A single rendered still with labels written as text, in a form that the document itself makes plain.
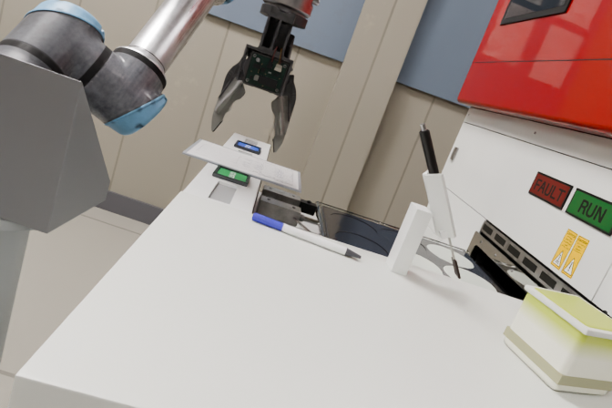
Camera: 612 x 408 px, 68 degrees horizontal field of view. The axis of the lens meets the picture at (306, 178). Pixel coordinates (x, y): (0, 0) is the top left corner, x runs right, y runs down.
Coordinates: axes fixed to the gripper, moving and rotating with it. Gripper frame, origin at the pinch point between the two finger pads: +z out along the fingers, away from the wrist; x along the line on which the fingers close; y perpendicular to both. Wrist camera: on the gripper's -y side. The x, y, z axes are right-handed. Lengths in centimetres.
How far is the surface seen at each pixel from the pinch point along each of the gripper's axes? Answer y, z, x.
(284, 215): -7.2, 13.0, 10.9
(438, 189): 23.0, -5.4, 24.1
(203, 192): 14.7, 6.4, -2.3
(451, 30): -178, -59, 77
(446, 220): 23.2, -2.3, 26.4
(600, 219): 6, -7, 57
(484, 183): -34, -2, 58
